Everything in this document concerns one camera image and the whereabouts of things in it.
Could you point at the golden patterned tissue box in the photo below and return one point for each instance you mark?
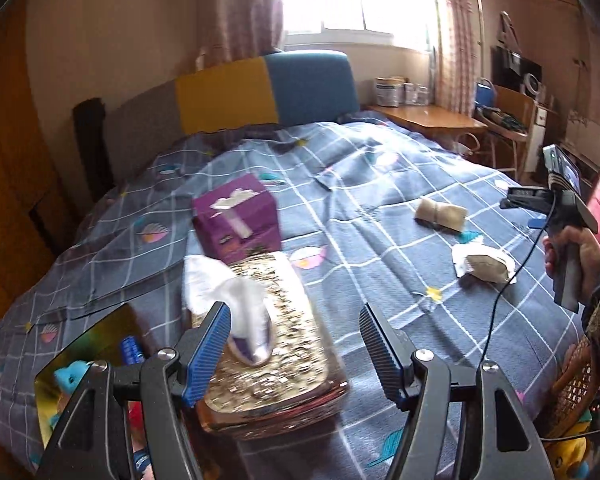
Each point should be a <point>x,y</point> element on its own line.
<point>290,340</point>

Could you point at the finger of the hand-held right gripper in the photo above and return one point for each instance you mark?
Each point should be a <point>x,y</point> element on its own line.
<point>536,221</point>
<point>522,197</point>

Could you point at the metal frame stool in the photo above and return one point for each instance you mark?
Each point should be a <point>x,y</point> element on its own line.
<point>467,142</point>

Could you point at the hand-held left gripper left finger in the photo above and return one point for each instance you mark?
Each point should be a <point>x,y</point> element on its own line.
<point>210,350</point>

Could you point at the cardboard box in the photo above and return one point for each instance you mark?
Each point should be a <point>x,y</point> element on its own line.
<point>587,137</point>

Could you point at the beige mesh cloth roll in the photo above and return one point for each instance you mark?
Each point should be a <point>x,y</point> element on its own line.
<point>445,215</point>

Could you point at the blue folding chair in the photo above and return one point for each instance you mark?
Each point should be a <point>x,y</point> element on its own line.
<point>484,92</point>

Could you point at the round silver fan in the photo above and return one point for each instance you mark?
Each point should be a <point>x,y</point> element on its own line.
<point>534,84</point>

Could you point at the white tissue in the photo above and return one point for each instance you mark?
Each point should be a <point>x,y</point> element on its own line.
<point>205,280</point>

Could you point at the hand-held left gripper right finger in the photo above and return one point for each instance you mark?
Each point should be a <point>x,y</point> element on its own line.
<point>380,355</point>

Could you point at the grey checked printed blanket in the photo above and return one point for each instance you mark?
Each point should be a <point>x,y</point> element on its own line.
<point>380,170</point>

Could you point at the pink patterned curtain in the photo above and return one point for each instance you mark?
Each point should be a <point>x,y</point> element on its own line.
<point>455,35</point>
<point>240,10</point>

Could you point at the purple tissue box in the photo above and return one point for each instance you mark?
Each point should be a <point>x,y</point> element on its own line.
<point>215,220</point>

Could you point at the grey yellow blue headboard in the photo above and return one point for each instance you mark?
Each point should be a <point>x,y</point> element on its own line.
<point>220,95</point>

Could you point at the wooden wardrobe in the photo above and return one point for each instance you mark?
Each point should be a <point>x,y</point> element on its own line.
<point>15,160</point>

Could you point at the person's right hand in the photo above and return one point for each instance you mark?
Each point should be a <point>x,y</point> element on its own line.
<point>590,260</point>

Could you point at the wooden chair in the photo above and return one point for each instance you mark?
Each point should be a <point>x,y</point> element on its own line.
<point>510,120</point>

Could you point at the brown woven rattan piece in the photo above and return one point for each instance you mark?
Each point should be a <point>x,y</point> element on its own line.
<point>577,390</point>

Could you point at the white paper wrapper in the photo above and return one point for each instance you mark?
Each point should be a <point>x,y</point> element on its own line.
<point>460,260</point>

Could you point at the beige cloth pouch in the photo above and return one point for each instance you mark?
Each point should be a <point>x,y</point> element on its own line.
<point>490,266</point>

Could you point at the blue plush toy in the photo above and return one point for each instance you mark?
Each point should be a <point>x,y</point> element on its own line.
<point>70,375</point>

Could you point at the black monitor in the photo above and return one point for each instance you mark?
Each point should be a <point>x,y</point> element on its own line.
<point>510,67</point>

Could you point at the wooden desk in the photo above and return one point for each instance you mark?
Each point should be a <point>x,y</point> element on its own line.
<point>420,117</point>

